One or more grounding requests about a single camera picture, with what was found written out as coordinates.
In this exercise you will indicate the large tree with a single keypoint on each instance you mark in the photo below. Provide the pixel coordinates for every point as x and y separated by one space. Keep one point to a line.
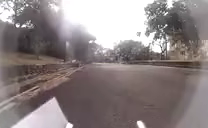
178 23

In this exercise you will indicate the grass slope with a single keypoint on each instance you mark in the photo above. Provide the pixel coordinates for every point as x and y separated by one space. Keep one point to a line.
22 58

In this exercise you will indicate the low stone wall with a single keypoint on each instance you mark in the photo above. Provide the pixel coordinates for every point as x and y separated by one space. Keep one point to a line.
28 70

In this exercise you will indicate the row of trees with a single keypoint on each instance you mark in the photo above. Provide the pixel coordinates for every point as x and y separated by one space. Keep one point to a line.
52 36

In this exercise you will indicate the grey asphalt road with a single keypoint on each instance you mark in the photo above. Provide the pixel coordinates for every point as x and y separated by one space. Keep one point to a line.
125 90

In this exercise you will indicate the pale building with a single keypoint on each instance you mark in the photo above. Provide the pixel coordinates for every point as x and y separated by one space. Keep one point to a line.
205 50

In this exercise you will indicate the robot's own part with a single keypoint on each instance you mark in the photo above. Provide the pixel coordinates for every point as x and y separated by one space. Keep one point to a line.
69 125

